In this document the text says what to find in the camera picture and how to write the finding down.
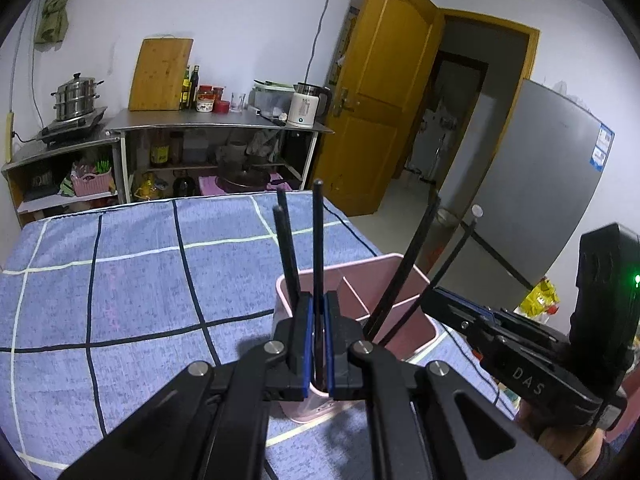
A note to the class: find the bamboo cutting board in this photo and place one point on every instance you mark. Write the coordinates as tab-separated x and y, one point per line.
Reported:
159	74

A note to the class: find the black wok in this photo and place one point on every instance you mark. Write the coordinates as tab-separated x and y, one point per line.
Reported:
238	179

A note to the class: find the stainless steel steamer pot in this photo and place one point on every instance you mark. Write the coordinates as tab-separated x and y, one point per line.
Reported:
76	98

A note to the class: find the glass cup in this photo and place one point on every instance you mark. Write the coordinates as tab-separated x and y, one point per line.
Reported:
237	102

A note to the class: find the wooden door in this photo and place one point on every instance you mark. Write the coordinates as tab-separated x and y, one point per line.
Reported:
381	86

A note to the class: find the clear storage box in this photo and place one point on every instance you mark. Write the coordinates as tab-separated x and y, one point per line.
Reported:
271	99

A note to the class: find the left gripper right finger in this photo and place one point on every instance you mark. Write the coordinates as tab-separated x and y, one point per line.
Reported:
426	422

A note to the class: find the dark oil bottle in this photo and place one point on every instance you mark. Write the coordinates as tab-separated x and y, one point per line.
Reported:
194	82

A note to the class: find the metal kitchen shelf table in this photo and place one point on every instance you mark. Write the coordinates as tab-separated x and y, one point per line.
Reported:
180	153

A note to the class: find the green hanging cloth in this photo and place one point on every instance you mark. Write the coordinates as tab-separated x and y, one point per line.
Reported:
53	23

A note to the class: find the grey refrigerator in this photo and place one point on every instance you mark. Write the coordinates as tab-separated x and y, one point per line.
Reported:
536	190

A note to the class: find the yellow power strip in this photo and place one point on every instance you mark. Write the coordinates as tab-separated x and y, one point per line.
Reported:
9	136

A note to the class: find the black induction cooker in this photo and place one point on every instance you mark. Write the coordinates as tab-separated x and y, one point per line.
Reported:
71	130

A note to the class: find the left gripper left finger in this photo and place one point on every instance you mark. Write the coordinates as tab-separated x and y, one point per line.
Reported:
209	422

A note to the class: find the blue checked tablecloth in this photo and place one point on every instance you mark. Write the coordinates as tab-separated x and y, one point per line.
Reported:
99	310

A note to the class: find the person's right hand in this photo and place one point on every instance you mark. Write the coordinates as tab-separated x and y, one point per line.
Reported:
561	441

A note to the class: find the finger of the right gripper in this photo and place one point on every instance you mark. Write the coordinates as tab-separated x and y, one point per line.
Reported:
473	333
453	309

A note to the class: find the pink small basket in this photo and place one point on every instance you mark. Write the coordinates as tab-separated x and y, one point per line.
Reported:
90	184

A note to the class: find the red lidded jar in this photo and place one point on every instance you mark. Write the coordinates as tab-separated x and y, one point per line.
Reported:
205	99

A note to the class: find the white electric kettle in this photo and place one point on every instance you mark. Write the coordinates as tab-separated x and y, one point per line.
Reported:
309	102

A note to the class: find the yellow plastic bag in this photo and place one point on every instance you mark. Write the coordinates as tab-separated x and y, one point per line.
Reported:
542	299

